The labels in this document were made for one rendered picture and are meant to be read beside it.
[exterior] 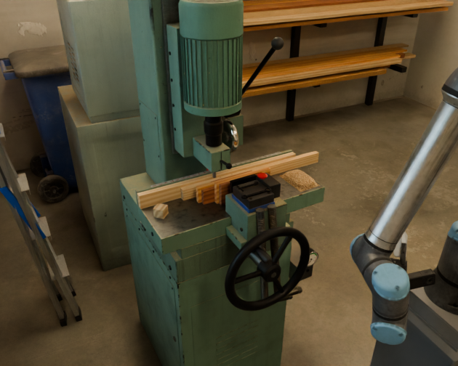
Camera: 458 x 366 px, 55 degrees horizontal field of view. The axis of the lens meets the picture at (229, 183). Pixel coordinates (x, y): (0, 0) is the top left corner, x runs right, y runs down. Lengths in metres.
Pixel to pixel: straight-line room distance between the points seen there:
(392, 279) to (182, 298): 0.65
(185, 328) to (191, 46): 0.91
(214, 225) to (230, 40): 0.54
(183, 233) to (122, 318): 1.10
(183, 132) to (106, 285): 1.29
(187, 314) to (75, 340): 0.89
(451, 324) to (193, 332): 0.82
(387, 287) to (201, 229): 0.54
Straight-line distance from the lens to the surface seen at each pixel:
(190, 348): 1.66
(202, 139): 1.45
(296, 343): 2.20
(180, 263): 1.37
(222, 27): 1.21
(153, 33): 1.43
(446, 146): 1.18
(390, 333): 1.30
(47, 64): 2.94
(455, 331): 1.56
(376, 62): 4.26
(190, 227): 1.32
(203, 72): 1.25
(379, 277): 1.21
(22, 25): 3.49
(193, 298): 1.49
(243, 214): 1.28
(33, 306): 2.53
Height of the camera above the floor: 1.68
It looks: 31 degrees down
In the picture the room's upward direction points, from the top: straight up
